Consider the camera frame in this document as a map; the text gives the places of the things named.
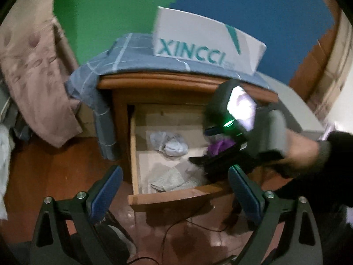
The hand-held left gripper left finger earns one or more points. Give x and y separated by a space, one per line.
109 190

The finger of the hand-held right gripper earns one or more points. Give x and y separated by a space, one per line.
209 161
213 131

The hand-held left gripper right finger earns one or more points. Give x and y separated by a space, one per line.
245 190

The purple underwear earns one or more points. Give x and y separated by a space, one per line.
220 146

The wooden drawer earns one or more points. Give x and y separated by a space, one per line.
176 196

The white cardboard shoe box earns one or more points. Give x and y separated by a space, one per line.
193 33

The person's right hand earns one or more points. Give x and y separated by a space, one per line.
300 154

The grey slipper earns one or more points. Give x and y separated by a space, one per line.
121 240

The wooden nightstand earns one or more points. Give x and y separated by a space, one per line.
165 81

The grey box lid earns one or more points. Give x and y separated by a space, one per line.
300 110

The brown wooden board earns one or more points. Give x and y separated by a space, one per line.
311 69

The blue foam mat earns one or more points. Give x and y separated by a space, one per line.
275 19

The blue plaid cloth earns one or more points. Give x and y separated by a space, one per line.
129 52

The white patterned cloth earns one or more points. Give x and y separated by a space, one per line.
4 171

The beige patterned cloth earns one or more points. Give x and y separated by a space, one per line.
339 69

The green foam mat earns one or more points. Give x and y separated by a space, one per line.
110 11

